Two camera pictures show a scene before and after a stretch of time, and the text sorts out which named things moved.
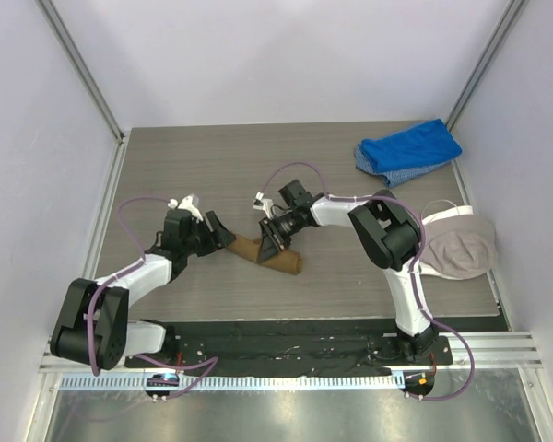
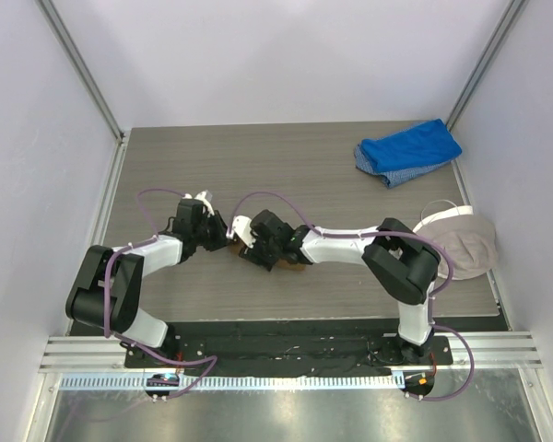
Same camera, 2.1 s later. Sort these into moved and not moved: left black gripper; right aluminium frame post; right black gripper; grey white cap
Moved: right black gripper
Not moved: grey white cap; left black gripper; right aluminium frame post
